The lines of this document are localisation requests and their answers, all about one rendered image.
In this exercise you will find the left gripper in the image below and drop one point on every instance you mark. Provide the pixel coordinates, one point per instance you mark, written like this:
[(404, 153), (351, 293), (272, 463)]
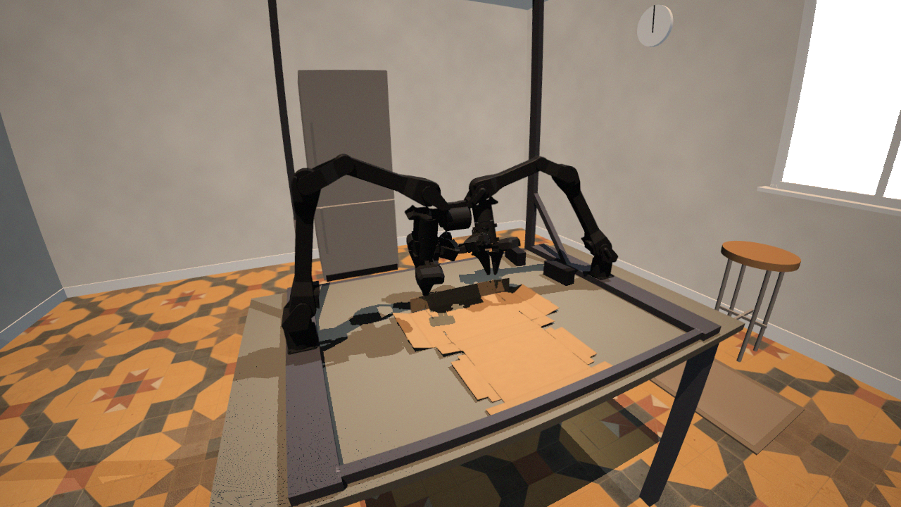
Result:
[(497, 247)]

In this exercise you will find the black metal overhead frame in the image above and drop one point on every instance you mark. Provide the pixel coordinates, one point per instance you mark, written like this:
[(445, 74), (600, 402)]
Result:
[(533, 199)]

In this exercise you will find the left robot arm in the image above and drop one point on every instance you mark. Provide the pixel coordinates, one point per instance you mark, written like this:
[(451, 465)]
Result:
[(566, 177)]

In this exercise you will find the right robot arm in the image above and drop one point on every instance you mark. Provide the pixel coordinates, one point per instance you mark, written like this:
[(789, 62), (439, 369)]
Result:
[(306, 185)]

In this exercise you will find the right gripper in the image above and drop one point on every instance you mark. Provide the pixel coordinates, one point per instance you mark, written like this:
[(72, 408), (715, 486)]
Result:
[(422, 253)]

